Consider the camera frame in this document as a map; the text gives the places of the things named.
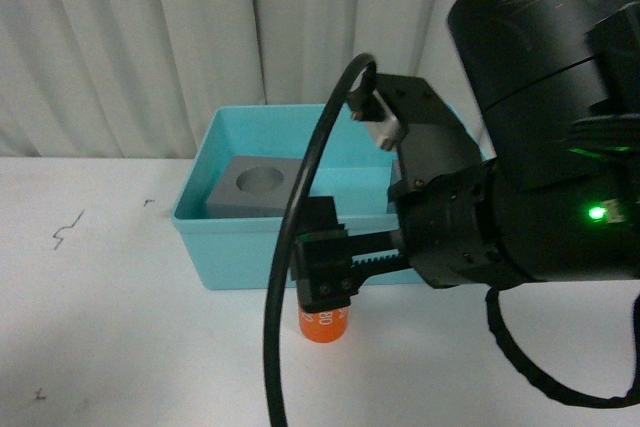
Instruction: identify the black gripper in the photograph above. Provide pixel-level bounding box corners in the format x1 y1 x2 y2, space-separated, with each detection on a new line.
291 161 530 313

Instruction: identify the orange cylinder part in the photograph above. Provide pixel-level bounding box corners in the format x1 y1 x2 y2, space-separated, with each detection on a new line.
298 307 349 343

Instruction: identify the gray cube with round hole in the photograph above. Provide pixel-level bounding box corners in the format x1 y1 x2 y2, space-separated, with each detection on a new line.
205 155 302 219

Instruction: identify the gray cube with square hole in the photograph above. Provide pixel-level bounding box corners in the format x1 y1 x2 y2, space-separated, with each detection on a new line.
386 159 402 215

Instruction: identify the light blue plastic box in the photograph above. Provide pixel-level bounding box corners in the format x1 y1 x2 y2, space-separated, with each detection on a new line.
172 104 397 290

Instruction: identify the white curtain backdrop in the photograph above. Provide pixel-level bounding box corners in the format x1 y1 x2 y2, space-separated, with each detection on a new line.
1 0 492 158

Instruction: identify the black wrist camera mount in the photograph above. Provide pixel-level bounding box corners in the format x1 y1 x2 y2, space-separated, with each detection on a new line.
347 73 482 200

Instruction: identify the black camera cable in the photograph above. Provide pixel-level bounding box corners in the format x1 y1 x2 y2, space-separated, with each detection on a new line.
262 52 380 427

